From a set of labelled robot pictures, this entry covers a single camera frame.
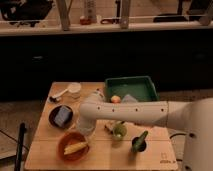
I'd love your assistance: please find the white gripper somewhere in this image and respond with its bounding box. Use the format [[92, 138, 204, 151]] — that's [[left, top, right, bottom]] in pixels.
[[76, 117, 96, 136]]

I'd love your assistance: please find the yellow banana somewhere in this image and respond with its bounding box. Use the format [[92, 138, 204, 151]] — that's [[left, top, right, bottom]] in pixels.
[[64, 142, 87, 155]]

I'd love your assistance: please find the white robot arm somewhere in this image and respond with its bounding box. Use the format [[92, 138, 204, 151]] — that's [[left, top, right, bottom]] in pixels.
[[76, 91, 213, 171]]

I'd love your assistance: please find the blue grey sponge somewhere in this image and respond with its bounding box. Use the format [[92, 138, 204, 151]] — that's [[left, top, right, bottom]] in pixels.
[[54, 106, 71, 127]]

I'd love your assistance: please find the green cup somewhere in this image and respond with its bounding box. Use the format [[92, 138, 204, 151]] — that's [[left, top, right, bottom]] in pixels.
[[112, 124, 127, 140]]

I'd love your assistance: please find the orange fruit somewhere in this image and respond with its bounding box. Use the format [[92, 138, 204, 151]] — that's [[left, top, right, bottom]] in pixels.
[[111, 95, 121, 103]]

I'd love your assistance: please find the white measuring scoop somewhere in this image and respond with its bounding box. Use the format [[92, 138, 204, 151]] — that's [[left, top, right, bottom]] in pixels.
[[49, 82, 81, 102]]

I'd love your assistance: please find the grey cloth in tray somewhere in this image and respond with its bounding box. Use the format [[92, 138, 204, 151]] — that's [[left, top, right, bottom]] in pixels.
[[121, 94, 137, 103]]

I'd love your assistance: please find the green pestle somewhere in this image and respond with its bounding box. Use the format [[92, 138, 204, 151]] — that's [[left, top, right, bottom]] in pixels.
[[136, 131, 148, 145]]

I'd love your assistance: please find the black pole left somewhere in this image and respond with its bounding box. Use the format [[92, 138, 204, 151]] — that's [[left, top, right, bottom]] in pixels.
[[14, 123, 26, 171]]

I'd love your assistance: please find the green plastic tray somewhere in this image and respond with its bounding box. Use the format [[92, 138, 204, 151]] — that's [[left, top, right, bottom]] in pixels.
[[105, 76, 158, 102]]

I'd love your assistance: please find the black office chair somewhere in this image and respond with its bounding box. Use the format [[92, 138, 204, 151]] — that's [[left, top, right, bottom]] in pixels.
[[0, 0, 53, 27]]

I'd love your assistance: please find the black floor cable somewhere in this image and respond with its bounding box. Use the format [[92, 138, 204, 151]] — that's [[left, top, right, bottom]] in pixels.
[[169, 132, 188, 164]]

